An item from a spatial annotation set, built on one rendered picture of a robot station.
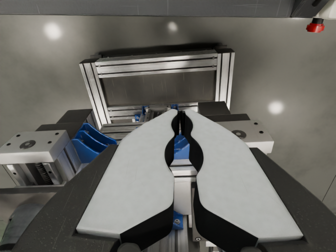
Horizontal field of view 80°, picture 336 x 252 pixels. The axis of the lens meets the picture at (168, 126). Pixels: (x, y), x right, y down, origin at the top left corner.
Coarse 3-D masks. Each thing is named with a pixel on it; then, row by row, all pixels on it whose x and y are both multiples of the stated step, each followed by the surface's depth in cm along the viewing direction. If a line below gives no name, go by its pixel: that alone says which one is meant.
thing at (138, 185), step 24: (168, 120) 10; (120, 144) 9; (144, 144) 9; (168, 144) 9; (120, 168) 8; (144, 168) 8; (168, 168) 8; (96, 192) 7; (120, 192) 7; (144, 192) 7; (168, 192) 7; (96, 216) 6; (120, 216) 6; (144, 216) 6; (168, 216) 6; (120, 240) 6; (144, 240) 6
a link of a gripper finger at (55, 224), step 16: (112, 144) 9; (96, 160) 8; (80, 176) 7; (96, 176) 7; (64, 192) 7; (80, 192) 7; (48, 208) 6; (64, 208) 6; (80, 208) 6; (32, 224) 6; (48, 224) 6; (64, 224) 6; (32, 240) 5; (48, 240) 5; (64, 240) 5; (80, 240) 5; (96, 240) 5; (112, 240) 5
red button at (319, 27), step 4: (312, 20) 47; (316, 20) 46; (320, 20) 46; (308, 24) 48; (312, 24) 47; (316, 24) 46; (320, 24) 46; (308, 28) 48; (312, 28) 47; (316, 28) 47; (320, 28) 46
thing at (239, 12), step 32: (0, 0) 34; (32, 0) 33; (64, 0) 33; (96, 0) 33; (128, 0) 33; (160, 0) 33; (192, 0) 33; (224, 0) 33; (256, 0) 33; (288, 0) 33
